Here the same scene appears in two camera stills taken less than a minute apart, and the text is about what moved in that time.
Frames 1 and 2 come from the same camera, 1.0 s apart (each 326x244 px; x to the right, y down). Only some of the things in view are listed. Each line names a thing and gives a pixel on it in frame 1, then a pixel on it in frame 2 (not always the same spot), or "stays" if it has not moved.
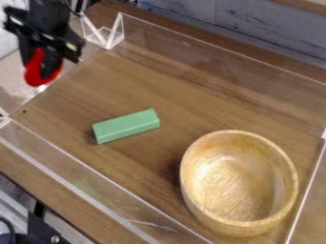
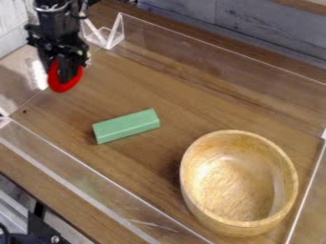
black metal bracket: [41, 230] stays
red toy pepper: [34, 69] → [54, 77]
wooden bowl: [239, 183] stays
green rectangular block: [126, 126] stays
